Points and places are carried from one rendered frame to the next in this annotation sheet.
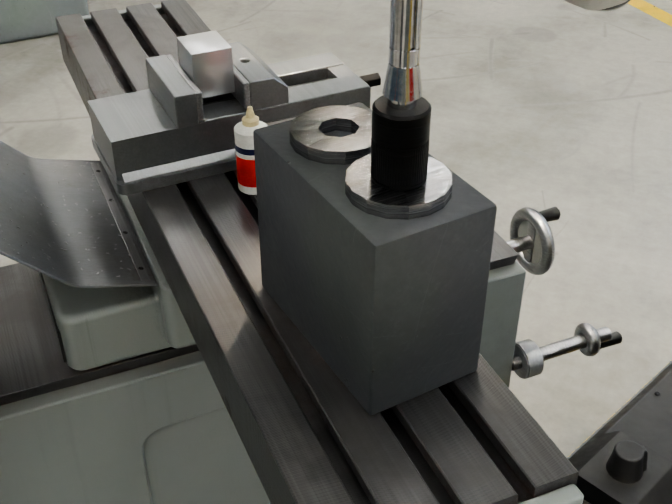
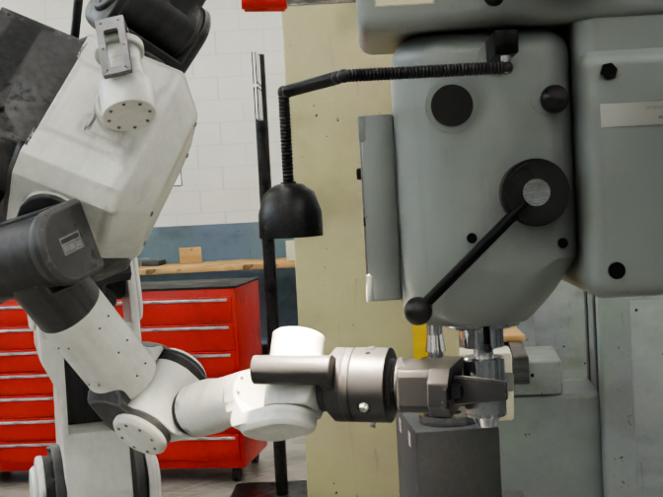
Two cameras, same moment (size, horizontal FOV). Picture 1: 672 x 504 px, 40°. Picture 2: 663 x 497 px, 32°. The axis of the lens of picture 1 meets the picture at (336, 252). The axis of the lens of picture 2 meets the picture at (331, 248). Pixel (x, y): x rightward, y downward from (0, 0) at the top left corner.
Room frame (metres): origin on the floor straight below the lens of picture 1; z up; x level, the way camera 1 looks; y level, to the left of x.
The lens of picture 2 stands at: (2.33, 0.58, 1.47)
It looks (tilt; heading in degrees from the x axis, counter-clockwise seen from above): 3 degrees down; 206
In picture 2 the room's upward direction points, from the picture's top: 3 degrees counter-clockwise
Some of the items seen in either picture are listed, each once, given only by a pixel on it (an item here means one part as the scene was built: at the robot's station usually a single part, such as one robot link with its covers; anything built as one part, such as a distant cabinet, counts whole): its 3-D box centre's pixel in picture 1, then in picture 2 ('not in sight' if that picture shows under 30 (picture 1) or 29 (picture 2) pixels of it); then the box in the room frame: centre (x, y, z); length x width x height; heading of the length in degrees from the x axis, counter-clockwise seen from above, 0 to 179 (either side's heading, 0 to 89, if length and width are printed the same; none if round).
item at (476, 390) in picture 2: not in sight; (479, 390); (1.10, 0.16, 1.23); 0.06 x 0.02 x 0.03; 99
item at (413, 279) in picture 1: (365, 244); (446, 471); (0.70, -0.03, 1.03); 0.22 x 0.12 x 0.20; 30
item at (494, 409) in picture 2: not in sight; (484, 390); (1.07, 0.16, 1.23); 0.05 x 0.05 x 0.06
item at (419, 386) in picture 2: not in sight; (406, 387); (1.08, 0.07, 1.23); 0.13 x 0.12 x 0.10; 9
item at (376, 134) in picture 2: not in sight; (380, 207); (1.11, 0.06, 1.45); 0.04 x 0.04 x 0.21; 23
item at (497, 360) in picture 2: not in sight; (483, 360); (1.07, 0.16, 1.26); 0.05 x 0.05 x 0.01
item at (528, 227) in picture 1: (513, 246); not in sight; (1.26, -0.30, 0.63); 0.16 x 0.12 x 0.12; 113
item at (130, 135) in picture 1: (231, 102); not in sight; (1.09, 0.14, 0.99); 0.35 x 0.15 x 0.11; 115
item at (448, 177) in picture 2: not in sight; (479, 180); (1.07, 0.16, 1.47); 0.21 x 0.19 x 0.32; 23
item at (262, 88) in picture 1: (248, 74); not in sight; (1.10, 0.11, 1.02); 0.12 x 0.06 x 0.04; 25
